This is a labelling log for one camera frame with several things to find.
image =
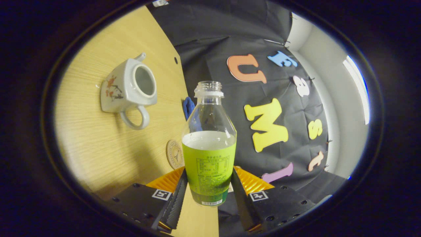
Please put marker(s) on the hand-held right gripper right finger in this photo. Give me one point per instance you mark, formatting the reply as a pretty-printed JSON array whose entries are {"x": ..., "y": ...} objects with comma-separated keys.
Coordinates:
[{"x": 243, "y": 204}]

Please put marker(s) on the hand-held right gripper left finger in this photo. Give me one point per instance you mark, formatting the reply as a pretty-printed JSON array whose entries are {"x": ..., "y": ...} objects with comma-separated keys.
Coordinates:
[{"x": 174, "y": 204}]

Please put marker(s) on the round wooden coaster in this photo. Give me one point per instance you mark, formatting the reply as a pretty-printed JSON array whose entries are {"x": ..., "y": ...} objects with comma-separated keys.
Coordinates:
[{"x": 174, "y": 154}]

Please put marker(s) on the green label water bottle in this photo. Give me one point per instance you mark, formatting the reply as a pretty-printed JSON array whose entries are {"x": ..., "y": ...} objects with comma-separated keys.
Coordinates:
[{"x": 209, "y": 154}]

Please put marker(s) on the white ceramic teacup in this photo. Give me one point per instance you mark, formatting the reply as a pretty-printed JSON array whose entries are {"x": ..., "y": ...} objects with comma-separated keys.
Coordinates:
[{"x": 121, "y": 82}]

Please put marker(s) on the blue towel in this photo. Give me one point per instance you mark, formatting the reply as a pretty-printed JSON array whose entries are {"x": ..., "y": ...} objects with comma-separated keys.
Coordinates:
[{"x": 188, "y": 107}]

